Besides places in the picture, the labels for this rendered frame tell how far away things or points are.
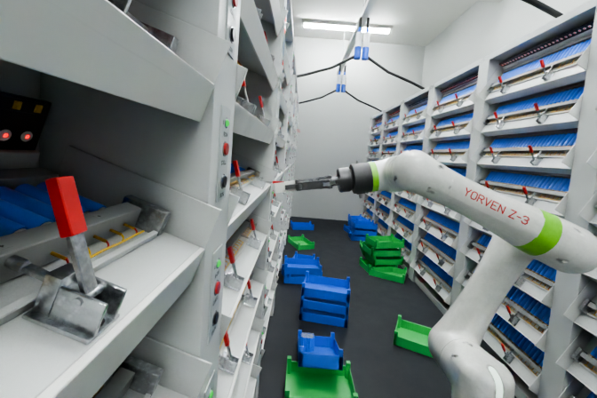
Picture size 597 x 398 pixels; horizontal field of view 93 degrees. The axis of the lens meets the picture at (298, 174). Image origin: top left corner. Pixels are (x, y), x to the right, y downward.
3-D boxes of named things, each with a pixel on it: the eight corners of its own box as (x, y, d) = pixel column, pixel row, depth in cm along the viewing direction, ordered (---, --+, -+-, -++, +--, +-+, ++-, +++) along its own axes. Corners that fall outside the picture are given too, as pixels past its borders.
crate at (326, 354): (297, 345, 154) (298, 329, 156) (333, 348, 154) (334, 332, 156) (298, 366, 125) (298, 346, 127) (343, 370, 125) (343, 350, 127)
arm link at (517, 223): (497, 241, 77) (514, 205, 78) (530, 250, 66) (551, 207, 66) (378, 180, 79) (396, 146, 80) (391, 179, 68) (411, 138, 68)
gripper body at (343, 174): (354, 193, 82) (322, 196, 83) (349, 189, 91) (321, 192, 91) (351, 167, 82) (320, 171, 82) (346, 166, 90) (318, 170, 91)
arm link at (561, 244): (555, 272, 77) (577, 233, 77) (603, 290, 65) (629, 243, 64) (495, 241, 78) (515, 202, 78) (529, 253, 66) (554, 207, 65)
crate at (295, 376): (348, 376, 135) (349, 360, 134) (356, 415, 115) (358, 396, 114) (286, 370, 135) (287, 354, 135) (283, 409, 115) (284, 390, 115)
